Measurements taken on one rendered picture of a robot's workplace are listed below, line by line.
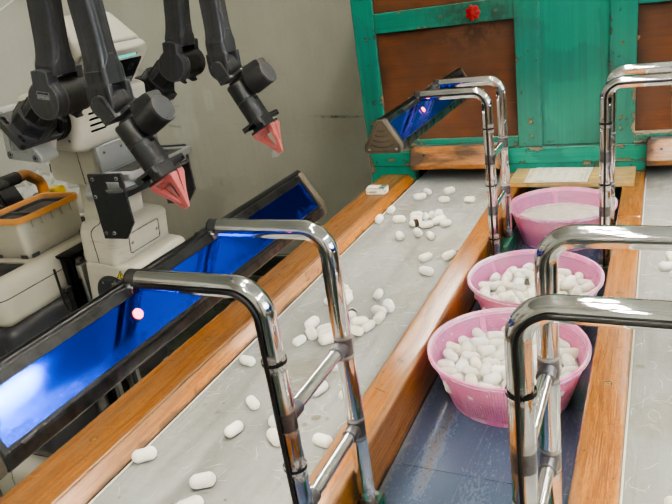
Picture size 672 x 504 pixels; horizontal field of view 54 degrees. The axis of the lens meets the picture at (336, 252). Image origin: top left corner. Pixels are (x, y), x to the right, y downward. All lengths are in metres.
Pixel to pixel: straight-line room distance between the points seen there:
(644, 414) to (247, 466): 0.57
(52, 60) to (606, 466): 1.19
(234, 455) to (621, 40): 1.49
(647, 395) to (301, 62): 2.35
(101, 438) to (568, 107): 1.52
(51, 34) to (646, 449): 1.24
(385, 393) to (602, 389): 0.32
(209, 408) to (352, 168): 2.10
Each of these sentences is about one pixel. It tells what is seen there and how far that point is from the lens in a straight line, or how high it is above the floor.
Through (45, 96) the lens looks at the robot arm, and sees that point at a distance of 1.46.
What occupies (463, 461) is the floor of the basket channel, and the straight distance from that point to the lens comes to 1.07.
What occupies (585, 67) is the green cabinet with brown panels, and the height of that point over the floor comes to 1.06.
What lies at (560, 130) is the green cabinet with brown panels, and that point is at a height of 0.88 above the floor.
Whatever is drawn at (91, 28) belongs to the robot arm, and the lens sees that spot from 1.38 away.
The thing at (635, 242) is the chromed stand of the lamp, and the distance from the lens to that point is 0.66.
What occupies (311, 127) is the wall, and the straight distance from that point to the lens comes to 3.15.
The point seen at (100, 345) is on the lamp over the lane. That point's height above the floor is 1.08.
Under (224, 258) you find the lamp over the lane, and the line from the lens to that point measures 0.82.
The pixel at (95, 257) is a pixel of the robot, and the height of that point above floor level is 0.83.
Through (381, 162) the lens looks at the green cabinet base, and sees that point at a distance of 2.23.
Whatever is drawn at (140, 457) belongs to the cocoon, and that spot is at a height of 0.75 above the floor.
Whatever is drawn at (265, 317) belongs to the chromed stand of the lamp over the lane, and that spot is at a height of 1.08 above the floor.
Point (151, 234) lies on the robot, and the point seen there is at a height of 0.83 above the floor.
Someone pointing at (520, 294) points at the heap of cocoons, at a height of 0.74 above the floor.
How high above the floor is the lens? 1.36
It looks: 22 degrees down
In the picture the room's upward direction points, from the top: 9 degrees counter-clockwise
